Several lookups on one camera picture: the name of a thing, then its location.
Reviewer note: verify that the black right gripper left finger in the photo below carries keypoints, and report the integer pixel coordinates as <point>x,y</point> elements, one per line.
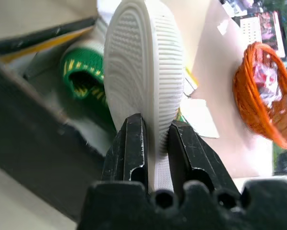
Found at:
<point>131,153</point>

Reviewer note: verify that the black cardboard shoebox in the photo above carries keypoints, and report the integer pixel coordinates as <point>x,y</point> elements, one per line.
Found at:
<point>38,129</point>

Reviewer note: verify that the red and white packets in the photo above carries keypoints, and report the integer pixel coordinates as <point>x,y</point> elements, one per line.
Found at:
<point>269,82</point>

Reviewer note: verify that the white sneaker with ribbed sole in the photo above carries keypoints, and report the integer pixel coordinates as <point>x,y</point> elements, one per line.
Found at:
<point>143,86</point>

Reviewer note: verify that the orange woven basket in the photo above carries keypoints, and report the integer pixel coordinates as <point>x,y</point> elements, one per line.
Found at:
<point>263,95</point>

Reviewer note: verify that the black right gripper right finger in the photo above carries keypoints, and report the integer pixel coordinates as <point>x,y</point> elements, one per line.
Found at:
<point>194,155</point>

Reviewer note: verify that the white paper card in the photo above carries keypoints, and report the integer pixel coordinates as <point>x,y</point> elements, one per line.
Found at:
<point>201,117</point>

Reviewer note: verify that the white sneaker with green collar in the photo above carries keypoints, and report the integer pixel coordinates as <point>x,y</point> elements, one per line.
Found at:
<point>86,69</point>

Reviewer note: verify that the white perforated board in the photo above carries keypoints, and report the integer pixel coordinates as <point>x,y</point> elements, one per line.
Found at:
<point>251,30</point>

